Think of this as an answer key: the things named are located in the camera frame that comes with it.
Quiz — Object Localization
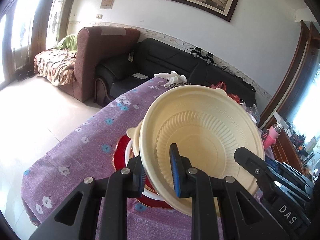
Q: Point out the white foam bowl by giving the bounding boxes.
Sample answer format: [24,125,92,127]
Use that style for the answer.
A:
[124,139,164,201]

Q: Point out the large cream plastic bowl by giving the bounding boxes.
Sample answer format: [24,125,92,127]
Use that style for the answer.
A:
[127,85,265,215]

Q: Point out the wooden side cabinet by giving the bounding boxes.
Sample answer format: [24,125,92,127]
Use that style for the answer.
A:
[271,122,311,179]

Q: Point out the pink box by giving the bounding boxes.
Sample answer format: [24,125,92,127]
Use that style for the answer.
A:
[261,123,283,150]

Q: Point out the red scalloped plate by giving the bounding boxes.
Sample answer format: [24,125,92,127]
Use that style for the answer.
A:
[113,135,174,211]

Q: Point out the purple floral tablecloth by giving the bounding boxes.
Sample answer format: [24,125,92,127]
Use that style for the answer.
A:
[21,77,191,239]

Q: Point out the red plastic bag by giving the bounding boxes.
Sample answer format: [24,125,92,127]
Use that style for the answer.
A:
[210,81,245,105]

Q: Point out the leopard print cloth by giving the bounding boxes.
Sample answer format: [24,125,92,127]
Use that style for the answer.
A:
[169,82,191,89]

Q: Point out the white gloves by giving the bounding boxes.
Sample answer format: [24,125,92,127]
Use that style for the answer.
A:
[153,71,187,88]

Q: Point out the black leather sofa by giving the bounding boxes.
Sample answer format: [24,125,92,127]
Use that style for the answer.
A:
[94,38,256,107]

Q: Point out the patterned brown blanket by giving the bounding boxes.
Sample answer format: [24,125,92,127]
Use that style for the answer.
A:
[34,48,77,86]

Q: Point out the maroon armchair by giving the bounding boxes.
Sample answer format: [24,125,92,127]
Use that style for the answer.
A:
[58,25,140,102]

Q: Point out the green cushion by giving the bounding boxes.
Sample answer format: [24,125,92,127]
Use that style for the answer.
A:
[55,34,78,51]

